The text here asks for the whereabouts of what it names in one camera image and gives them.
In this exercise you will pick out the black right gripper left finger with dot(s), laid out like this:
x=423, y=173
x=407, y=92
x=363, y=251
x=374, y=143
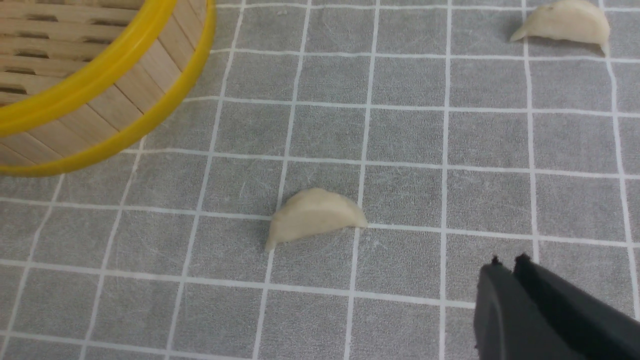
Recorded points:
x=508, y=325

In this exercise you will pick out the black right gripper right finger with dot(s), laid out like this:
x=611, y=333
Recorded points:
x=587, y=325

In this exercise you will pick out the white dumpling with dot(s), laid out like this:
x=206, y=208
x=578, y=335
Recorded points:
x=311, y=212
x=579, y=21

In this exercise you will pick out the bamboo steamer tray yellow rim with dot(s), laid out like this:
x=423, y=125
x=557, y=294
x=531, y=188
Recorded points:
x=82, y=80

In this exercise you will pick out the grey checkered tablecloth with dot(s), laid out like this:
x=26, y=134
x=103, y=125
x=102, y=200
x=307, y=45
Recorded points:
x=456, y=143

